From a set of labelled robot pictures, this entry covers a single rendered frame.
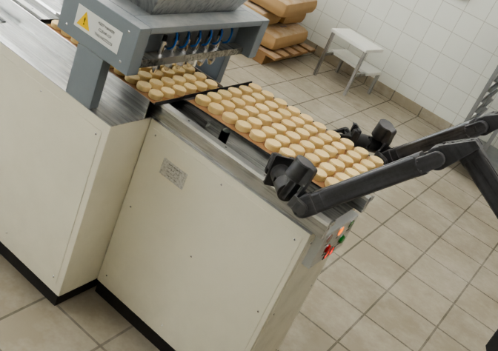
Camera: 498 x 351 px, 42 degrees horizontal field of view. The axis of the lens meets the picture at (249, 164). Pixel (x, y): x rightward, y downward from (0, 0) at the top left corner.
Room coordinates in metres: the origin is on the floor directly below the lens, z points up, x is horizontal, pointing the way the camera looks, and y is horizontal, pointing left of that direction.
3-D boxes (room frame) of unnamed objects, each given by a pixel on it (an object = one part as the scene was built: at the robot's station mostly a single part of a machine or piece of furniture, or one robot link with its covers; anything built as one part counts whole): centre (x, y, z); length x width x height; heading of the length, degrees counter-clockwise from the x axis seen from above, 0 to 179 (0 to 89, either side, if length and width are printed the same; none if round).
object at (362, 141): (2.14, -0.32, 1.00); 0.07 x 0.07 x 0.10; 21
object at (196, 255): (2.00, -0.01, 0.45); 0.70 x 0.34 x 0.90; 65
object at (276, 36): (5.84, 0.28, 0.19); 0.72 x 0.42 x 0.15; 160
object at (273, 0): (5.82, 0.31, 0.49); 0.72 x 0.42 x 0.15; 161
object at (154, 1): (2.21, 0.45, 1.25); 0.56 x 0.29 x 0.14; 155
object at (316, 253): (1.84, -0.34, 0.77); 0.24 x 0.04 x 0.14; 155
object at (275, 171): (1.66, -0.10, 1.00); 0.07 x 0.07 x 0.10; 21
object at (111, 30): (2.21, 0.45, 1.01); 0.72 x 0.33 x 0.34; 155
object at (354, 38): (5.77, -0.47, 0.23); 0.44 x 0.44 x 0.46; 58
